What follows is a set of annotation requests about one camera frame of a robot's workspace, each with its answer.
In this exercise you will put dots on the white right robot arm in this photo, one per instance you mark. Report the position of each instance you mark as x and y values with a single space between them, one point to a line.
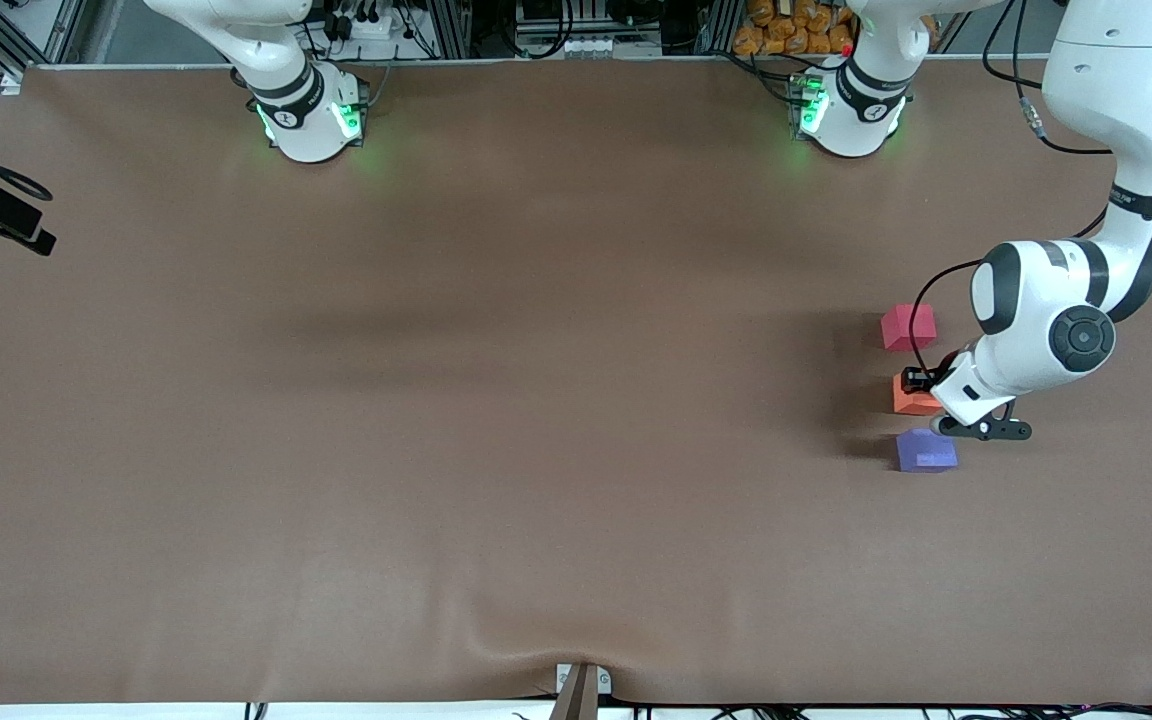
306 135

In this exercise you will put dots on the aluminium frame post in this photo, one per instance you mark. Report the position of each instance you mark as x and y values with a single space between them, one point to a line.
719 25
451 28

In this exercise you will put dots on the pile of orange objects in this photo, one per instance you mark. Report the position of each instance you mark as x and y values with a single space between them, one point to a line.
786 35

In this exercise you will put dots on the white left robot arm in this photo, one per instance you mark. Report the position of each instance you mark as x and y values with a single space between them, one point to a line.
1116 80

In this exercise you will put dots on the grey table bracket with post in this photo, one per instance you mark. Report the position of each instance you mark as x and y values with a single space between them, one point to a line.
583 690

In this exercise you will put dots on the orange foam block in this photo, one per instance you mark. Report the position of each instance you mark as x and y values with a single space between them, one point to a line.
914 404

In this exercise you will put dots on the red foam block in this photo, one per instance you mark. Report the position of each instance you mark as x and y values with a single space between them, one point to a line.
898 332

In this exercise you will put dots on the white power strip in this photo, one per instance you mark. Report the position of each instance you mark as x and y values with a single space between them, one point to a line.
366 27
601 46

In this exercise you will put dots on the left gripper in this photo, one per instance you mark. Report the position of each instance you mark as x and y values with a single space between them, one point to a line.
939 371

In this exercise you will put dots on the purple foam block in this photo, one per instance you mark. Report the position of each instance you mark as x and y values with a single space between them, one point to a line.
921 455

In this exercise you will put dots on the brown table mat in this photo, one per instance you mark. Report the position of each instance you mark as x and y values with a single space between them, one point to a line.
436 420

